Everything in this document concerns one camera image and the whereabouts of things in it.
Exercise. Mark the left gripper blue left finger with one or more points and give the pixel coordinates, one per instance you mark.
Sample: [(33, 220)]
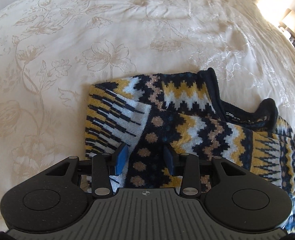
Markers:
[(106, 165)]

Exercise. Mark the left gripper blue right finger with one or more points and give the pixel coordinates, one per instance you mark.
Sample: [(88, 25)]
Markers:
[(184, 165)]

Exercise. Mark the navy yellow patterned knit sweater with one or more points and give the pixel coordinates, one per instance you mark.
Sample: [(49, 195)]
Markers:
[(185, 111)]

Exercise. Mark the white floral embroidered bedspread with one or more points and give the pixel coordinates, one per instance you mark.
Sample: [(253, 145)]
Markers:
[(52, 51)]

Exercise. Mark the cream right bedside lamp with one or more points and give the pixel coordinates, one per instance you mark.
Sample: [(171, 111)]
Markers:
[(288, 20)]

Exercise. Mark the dark picture frame right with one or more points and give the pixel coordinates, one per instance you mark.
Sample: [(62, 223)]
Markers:
[(292, 40)]

